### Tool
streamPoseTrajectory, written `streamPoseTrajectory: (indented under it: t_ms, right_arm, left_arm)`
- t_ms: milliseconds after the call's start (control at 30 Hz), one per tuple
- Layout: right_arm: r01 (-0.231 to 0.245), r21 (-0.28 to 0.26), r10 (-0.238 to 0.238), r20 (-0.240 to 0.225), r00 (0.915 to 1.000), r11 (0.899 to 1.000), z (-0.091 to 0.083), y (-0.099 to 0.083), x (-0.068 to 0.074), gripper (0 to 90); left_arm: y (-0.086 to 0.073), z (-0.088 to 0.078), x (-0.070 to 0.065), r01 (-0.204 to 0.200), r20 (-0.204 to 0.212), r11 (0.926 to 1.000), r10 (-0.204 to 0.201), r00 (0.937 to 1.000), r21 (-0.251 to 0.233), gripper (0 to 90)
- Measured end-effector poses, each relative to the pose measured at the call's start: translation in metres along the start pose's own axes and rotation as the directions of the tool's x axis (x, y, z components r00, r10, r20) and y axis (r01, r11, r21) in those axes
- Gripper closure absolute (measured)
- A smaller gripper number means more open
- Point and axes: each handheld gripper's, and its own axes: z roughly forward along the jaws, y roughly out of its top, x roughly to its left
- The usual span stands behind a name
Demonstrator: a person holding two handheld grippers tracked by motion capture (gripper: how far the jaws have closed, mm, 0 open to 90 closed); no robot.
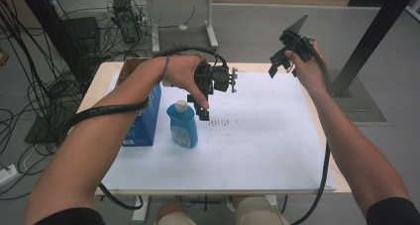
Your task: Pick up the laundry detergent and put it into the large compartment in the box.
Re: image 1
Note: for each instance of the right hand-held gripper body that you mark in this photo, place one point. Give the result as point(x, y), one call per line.
point(294, 41)

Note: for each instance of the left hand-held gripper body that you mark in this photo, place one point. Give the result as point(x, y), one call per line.
point(213, 77)

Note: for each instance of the blue detergent bottle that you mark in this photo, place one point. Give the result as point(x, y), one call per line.
point(183, 127)

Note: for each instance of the blue cardboard box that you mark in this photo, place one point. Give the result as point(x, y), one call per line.
point(145, 124)

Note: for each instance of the person's right hand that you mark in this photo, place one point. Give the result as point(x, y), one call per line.
point(308, 73)

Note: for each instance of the person's left hand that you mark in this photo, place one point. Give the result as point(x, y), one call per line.
point(183, 74)

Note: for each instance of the thin black wristband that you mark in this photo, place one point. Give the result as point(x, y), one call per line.
point(165, 66)

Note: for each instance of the white background desk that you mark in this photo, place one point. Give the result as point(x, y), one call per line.
point(209, 23)

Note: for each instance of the black computer tower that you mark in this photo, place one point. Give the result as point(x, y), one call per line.
point(127, 20)

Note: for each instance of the person's left leg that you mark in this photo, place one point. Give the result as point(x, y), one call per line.
point(171, 215)

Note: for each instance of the person's leg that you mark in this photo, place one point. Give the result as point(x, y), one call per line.
point(259, 213)
point(171, 215)

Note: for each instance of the person's right leg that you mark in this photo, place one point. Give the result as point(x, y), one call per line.
point(259, 213)

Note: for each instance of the black equipment case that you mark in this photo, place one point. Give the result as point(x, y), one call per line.
point(82, 33)

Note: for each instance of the person's left black sleeve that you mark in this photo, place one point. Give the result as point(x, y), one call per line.
point(74, 218)

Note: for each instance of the person's black sleeve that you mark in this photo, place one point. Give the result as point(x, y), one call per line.
point(74, 218)
point(394, 213)

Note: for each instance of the person's right black sleeve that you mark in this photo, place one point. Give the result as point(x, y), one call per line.
point(394, 213)

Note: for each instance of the white power strip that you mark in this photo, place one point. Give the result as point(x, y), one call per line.
point(6, 175)

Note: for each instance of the black metal stand post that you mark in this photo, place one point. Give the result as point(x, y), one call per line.
point(373, 40)
point(56, 33)

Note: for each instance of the black stand base plate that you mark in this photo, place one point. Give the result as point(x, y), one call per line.
point(38, 134)

